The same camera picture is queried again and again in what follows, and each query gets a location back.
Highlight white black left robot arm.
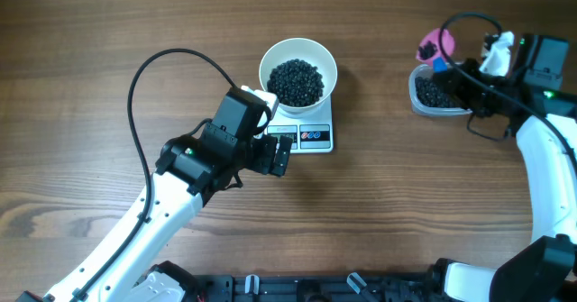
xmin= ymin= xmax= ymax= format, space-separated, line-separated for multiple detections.
xmin=41 ymin=86 xmax=292 ymax=302

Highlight white digital kitchen scale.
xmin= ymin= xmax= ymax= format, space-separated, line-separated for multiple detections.
xmin=264 ymin=97 xmax=334 ymax=154

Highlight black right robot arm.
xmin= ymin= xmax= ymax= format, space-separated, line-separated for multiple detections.
xmin=423 ymin=32 xmax=576 ymax=301

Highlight black beans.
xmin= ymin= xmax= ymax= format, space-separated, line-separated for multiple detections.
xmin=266 ymin=40 xmax=459 ymax=109

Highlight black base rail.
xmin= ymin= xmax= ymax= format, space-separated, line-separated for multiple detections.
xmin=188 ymin=272 xmax=510 ymax=302

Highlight white round bowl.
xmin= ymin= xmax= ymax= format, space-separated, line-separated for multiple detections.
xmin=258 ymin=37 xmax=339 ymax=117

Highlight black left camera cable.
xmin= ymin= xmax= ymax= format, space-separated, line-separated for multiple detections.
xmin=67 ymin=47 xmax=238 ymax=302

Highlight clear plastic container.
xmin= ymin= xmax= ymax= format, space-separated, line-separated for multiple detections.
xmin=408 ymin=64 xmax=472 ymax=117

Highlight pink scoop blue handle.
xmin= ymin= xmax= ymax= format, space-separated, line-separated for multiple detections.
xmin=416 ymin=28 xmax=455 ymax=73

